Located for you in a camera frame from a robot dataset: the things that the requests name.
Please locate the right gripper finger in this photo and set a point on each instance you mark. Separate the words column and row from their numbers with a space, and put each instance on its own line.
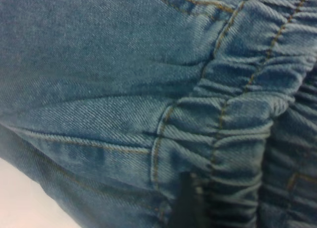
column 182, row 203

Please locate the blue denim printed jeans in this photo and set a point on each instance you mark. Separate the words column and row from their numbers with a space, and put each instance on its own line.
column 111, row 89

